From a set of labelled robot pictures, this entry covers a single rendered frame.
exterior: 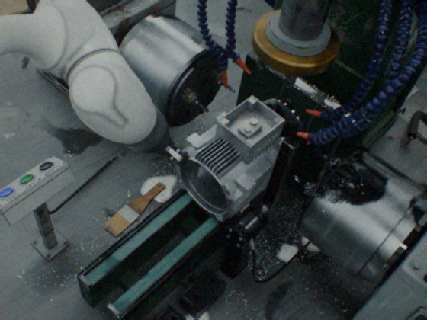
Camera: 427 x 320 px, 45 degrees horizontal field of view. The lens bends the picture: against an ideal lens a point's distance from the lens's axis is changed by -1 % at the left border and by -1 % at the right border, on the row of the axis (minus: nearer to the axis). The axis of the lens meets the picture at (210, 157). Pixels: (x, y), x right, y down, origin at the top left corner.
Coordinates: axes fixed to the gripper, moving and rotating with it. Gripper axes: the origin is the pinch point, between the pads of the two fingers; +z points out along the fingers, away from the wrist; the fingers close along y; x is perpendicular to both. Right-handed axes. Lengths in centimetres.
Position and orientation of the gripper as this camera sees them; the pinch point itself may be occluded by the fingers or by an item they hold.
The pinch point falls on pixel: (178, 156)
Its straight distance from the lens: 113.2
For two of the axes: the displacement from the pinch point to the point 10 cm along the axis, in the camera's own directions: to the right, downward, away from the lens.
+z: 2.5, 2.5, 9.4
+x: -6.4, 7.7, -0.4
